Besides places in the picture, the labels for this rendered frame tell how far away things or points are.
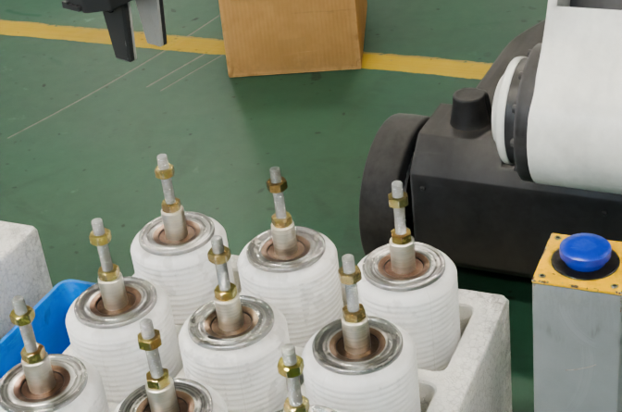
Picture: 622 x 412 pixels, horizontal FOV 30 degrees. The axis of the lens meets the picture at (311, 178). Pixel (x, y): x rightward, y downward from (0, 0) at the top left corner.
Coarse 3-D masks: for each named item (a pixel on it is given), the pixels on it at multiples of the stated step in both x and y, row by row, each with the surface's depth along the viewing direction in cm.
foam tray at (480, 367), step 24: (240, 288) 122; (480, 312) 110; (504, 312) 111; (480, 336) 107; (504, 336) 112; (456, 360) 104; (480, 360) 104; (504, 360) 113; (432, 384) 102; (456, 384) 102; (480, 384) 105; (504, 384) 114; (432, 408) 99; (456, 408) 99; (480, 408) 106; (504, 408) 116
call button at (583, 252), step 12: (564, 240) 93; (576, 240) 92; (588, 240) 92; (600, 240) 92; (564, 252) 91; (576, 252) 91; (588, 252) 91; (600, 252) 91; (576, 264) 91; (588, 264) 90; (600, 264) 90
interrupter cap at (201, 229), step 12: (192, 216) 117; (204, 216) 116; (144, 228) 116; (156, 228) 116; (192, 228) 116; (204, 228) 115; (144, 240) 114; (156, 240) 114; (168, 240) 114; (180, 240) 114; (192, 240) 113; (204, 240) 113; (156, 252) 112; (168, 252) 111; (180, 252) 111
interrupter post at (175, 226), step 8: (168, 216) 112; (176, 216) 113; (184, 216) 114; (168, 224) 113; (176, 224) 113; (184, 224) 114; (168, 232) 114; (176, 232) 113; (184, 232) 114; (176, 240) 114
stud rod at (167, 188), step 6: (162, 156) 110; (162, 162) 110; (162, 168) 111; (162, 180) 111; (168, 180) 111; (162, 186) 112; (168, 186) 112; (168, 192) 112; (168, 198) 112; (174, 198) 112; (168, 204) 112
